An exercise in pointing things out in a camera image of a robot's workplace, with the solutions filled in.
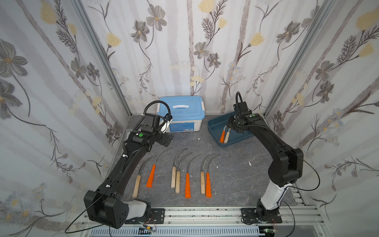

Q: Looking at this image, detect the wooden handle sickle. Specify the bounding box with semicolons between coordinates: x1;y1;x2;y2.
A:
224;128;231;144
175;152;192;194
132;155;156;199
200;154;214;195
171;148;187;188

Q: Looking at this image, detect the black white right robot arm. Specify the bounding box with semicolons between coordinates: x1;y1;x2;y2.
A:
227;92;321;225

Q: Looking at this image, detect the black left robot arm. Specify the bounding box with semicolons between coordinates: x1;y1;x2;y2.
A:
83;100;173;229

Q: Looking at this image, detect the teal plastic storage tray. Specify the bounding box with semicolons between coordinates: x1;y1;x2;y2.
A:
207;112;254;148

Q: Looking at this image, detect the white box with blue lid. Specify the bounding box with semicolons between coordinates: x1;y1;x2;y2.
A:
160;96;205;133

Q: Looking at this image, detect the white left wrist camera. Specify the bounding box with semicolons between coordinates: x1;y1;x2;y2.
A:
161;114;173;133

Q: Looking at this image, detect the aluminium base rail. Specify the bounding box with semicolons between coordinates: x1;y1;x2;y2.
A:
76;205;331;237

